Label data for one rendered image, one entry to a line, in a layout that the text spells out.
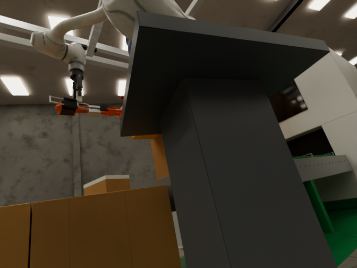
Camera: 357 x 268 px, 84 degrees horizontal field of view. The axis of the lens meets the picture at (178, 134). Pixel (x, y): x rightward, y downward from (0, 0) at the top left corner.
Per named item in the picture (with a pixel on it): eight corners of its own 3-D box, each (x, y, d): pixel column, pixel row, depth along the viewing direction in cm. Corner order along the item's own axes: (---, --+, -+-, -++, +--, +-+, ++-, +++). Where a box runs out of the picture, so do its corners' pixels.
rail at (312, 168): (348, 171, 235) (340, 156, 242) (353, 170, 231) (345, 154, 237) (198, 205, 103) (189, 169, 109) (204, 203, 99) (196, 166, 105)
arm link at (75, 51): (80, 73, 131) (59, 64, 121) (79, 54, 136) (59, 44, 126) (89, 64, 125) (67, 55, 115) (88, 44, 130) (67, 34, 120)
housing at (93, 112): (98, 117, 123) (96, 110, 125) (101, 112, 118) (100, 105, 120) (85, 116, 119) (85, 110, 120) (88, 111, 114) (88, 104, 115)
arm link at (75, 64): (82, 72, 130) (83, 79, 128) (67, 68, 125) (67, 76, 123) (86, 63, 124) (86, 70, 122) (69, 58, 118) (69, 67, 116)
